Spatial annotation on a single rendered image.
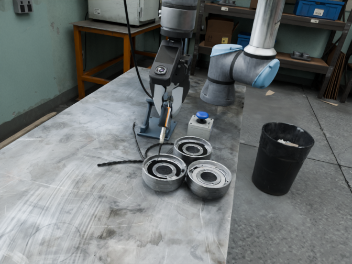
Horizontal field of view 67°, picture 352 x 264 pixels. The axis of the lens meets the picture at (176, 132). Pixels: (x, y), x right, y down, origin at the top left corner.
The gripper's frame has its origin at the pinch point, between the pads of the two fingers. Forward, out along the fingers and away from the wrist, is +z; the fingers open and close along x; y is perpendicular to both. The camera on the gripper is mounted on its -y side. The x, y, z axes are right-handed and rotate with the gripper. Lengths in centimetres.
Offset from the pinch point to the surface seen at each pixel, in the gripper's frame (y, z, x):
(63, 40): 181, 32, 144
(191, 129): 13.7, 10.3, -5.6
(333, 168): 148, 93, -117
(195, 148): 4.2, 11.0, -8.4
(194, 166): -5.2, 10.3, -9.4
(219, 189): -12.5, 9.7, -16.1
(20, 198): -24.9, 13.2, 24.0
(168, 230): -23.7, 13.2, -7.4
